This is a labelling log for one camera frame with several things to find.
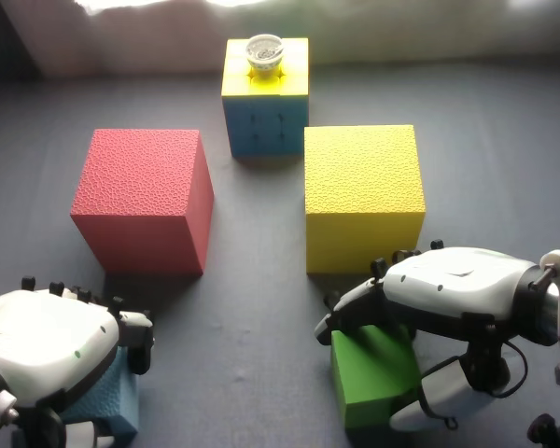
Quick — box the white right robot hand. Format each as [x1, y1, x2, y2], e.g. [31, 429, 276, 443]
[314, 238, 542, 433]

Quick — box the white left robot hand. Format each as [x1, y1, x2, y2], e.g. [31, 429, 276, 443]
[0, 275, 156, 448]

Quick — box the light blue foam block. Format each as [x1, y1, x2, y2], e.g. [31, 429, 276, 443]
[60, 344, 141, 444]

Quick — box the green foam block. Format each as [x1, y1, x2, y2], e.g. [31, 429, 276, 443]
[329, 324, 422, 429]

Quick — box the large yellow foam block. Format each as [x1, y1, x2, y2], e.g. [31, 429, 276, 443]
[303, 124, 425, 275]

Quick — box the large red foam block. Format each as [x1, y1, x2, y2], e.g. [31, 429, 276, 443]
[69, 129, 215, 275]

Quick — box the grey table cloth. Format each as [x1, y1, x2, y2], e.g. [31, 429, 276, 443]
[0, 60, 560, 448]

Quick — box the multicoloured puzzle cube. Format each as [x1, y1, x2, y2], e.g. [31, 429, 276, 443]
[220, 36, 310, 163]

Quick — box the small white patterned bowl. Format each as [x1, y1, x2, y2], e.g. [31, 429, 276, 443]
[245, 34, 287, 75]

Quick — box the white backdrop cloth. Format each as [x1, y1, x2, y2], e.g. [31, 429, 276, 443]
[0, 0, 560, 80]

